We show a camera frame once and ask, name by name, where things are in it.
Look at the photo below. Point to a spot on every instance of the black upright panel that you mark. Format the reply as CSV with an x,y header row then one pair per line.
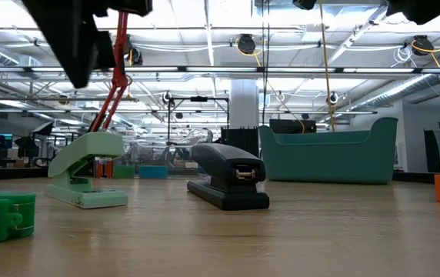
x,y
431,152

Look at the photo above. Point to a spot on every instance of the red desk lamp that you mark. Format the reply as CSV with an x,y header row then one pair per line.
x,y
120,57

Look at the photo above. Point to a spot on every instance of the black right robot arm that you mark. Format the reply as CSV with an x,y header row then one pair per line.
x,y
424,9

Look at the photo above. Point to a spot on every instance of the white pillar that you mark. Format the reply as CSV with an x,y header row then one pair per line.
x,y
243,104

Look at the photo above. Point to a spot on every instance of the black rig frame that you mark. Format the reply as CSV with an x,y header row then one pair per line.
x,y
198,99

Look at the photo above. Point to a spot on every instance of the black box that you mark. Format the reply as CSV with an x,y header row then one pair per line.
x,y
243,140
293,126

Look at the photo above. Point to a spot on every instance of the clear plastic bin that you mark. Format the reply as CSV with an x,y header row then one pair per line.
x,y
204,136

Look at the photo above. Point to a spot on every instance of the blue tape roll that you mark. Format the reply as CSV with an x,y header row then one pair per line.
x,y
152,172

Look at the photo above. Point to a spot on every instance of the teal plastic bin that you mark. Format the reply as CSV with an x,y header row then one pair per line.
x,y
327,161

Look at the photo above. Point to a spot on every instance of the green tape roll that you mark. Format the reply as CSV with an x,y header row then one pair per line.
x,y
124,172

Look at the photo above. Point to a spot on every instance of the mint green stapler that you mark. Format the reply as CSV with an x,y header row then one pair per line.
x,y
89,148

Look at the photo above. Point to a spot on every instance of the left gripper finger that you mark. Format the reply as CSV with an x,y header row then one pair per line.
x,y
105,52
70,38

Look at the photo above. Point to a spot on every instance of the black equipment on stand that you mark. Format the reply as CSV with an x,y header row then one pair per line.
x,y
31,144

